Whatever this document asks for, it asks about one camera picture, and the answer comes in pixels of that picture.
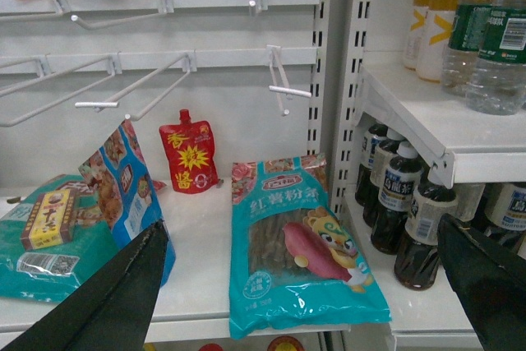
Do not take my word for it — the dark oolong tea bottle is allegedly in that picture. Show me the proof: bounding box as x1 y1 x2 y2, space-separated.
354 121 387 206
371 141 423 255
394 169 458 290

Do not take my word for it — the white shelf right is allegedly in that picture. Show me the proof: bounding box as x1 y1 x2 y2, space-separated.
355 63 525 187

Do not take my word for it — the blue snack bag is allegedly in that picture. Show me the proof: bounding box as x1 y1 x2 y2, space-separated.
77 118 177 288

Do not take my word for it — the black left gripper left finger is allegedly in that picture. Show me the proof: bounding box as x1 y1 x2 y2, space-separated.
4 220 168 350

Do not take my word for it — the yellow spice box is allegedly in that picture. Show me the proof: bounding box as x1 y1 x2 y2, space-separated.
20 189 78 251

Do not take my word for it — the white slotted upright post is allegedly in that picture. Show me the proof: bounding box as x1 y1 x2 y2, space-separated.
331 0 371 215

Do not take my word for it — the water bottle on shelf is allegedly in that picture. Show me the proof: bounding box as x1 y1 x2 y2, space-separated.
441 0 493 96
465 0 525 116

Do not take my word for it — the dark oolong tea bottle front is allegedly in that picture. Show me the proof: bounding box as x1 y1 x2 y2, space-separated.
394 169 458 290

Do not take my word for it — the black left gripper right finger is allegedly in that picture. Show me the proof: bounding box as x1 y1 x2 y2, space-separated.
437 214 525 350

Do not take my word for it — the yellow vitamin drink bottle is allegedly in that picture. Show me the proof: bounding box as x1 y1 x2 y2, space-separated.
416 0 459 83

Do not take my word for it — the red sauce pouch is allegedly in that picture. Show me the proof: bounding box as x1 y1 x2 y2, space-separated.
159 109 219 194

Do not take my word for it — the white peg hook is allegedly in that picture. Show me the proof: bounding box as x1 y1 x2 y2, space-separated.
266 44 312 117

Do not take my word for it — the teal sweet potato noodle bag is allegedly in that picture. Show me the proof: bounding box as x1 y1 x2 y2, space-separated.
229 154 391 339

